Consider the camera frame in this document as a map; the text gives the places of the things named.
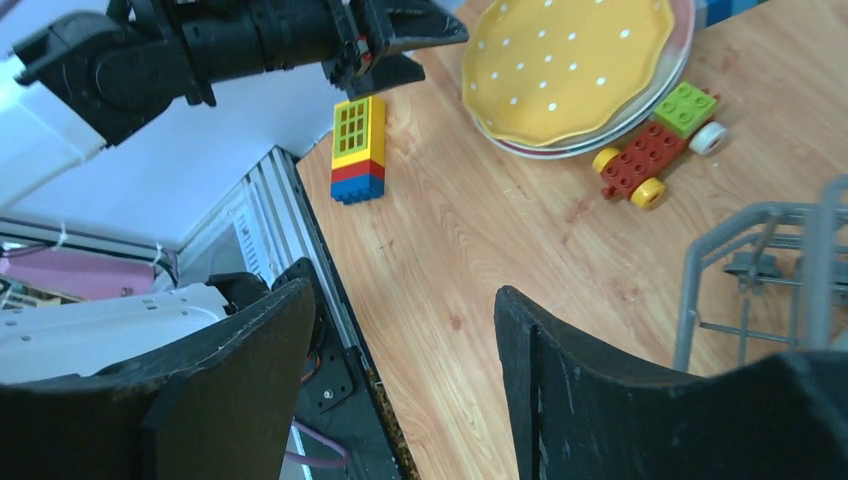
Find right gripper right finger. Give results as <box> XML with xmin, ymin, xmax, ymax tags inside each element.
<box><xmin>494</xmin><ymin>286</ymin><xmax>847</xmax><ymax>479</ymax></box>

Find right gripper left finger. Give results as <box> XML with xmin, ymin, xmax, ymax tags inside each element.
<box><xmin>1</xmin><ymin>278</ymin><xmax>316</xmax><ymax>479</ymax></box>

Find grey wire dish rack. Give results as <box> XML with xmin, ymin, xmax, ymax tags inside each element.
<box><xmin>672</xmin><ymin>175</ymin><xmax>847</xmax><ymax>372</ymax></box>

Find green blue toy block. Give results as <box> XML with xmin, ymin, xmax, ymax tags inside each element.
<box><xmin>695</xmin><ymin>0</ymin><xmax>767</xmax><ymax>29</ymax></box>

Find blue toy brick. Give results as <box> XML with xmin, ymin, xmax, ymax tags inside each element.
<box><xmin>330</xmin><ymin>174</ymin><xmax>385</xmax><ymax>205</ymax></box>

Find pink white leaf plate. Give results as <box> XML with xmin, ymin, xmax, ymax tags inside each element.
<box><xmin>473</xmin><ymin>0</ymin><xmax>698</xmax><ymax>161</ymax></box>

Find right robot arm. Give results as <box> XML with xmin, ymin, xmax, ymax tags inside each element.
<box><xmin>1</xmin><ymin>275</ymin><xmax>847</xmax><ymax>479</ymax></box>

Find yellow toy brick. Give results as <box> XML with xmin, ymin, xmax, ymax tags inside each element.
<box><xmin>331</xmin><ymin>95</ymin><xmax>387</xmax><ymax>169</ymax></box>

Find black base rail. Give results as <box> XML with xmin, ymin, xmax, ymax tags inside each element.
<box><xmin>268</xmin><ymin>147</ymin><xmax>420</xmax><ymax>479</ymax></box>

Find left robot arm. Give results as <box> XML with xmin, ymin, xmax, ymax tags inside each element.
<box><xmin>1</xmin><ymin>0</ymin><xmax>469</xmax><ymax>207</ymax></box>

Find yellow polka dot plate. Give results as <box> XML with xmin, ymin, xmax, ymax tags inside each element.
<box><xmin>460</xmin><ymin>0</ymin><xmax>677</xmax><ymax>148</ymax></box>

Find red green toy bricks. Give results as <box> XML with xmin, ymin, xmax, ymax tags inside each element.
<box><xmin>592</xmin><ymin>81</ymin><xmax>728</xmax><ymax>210</ymax></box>

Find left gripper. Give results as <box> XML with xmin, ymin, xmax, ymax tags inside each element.
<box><xmin>322</xmin><ymin>0</ymin><xmax>469</xmax><ymax>101</ymax></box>

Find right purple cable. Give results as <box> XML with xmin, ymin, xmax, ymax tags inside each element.
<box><xmin>283</xmin><ymin>417</ymin><xmax>352</xmax><ymax>472</ymax></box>

